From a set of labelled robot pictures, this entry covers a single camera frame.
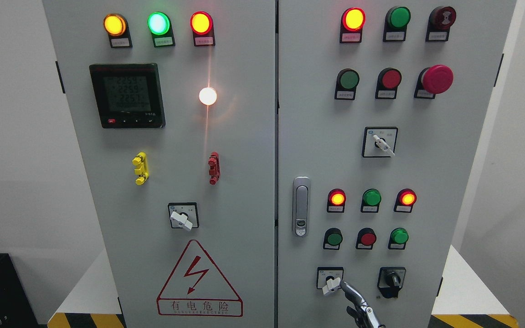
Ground green push button lower right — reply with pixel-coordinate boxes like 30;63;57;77
388;227;410;251

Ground red push button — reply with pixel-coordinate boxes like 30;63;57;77
355;228;377;250
375;68;402;99

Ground black digital power meter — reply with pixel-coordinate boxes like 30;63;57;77
89;63;166;129

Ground green push button upper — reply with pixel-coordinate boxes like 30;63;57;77
334;68;359;100

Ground green indicator light top right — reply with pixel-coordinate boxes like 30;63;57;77
383;6;411;43

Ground green lit indicator light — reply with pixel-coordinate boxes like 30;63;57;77
147;12;175;47

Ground red emergency stop button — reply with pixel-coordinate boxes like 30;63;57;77
414;64;454;99

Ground grey cabinet door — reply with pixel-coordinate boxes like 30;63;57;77
277;0;516;328
43;0;276;328

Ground lower white selector switch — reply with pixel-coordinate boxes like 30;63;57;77
317;266;344;296

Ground red lit indicator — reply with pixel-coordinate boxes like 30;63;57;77
394;188;417;213
326;189;346;213
340;7;366;44

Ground red push button lower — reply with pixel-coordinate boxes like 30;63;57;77
355;228;377;250

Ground silver door lock handle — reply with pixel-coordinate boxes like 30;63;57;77
292;176;310;237

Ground yellow indicator light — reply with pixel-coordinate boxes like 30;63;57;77
103;13;133;48

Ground grey left cabinet door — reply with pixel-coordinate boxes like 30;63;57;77
43;0;276;328

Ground left door selector switch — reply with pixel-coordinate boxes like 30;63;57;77
167;203;200;232

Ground grey right cabinet door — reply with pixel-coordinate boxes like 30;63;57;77
277;0;516;328

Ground red electric hazard warning sticker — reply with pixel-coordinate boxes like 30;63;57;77
156;239;242;317

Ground red terminal connector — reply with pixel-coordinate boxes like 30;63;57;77
207;151;221;185

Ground white platform with hazard stripes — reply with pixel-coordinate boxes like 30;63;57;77
46;247;519;328

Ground red-orange indicator light top left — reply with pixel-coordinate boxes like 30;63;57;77
190;11;216;46

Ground black rotary knob switch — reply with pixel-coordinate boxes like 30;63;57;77
377;266;406;299

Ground white lit indicator light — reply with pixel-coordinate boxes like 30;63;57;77
198;87;217;106

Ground upper right selector switch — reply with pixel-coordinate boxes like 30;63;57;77
362;127;398;158

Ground red push button upper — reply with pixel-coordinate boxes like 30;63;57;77
375;68;402;99

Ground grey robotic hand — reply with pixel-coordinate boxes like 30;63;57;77
340;281;386;328

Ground red lit indicator top right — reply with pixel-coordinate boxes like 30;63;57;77
340;7;366;44

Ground red lit indicator lower left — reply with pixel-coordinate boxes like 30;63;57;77
326;189;346;213

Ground green indicator light lower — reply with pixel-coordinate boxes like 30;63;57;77
360;189;382;213

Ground yellow terminal connector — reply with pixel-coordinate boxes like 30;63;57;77
132;152;149;185

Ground red lit indicator lower right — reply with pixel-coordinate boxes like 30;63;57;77
394;188;417;213

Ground dark red buzzer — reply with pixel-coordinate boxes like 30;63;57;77
425;6;457;42

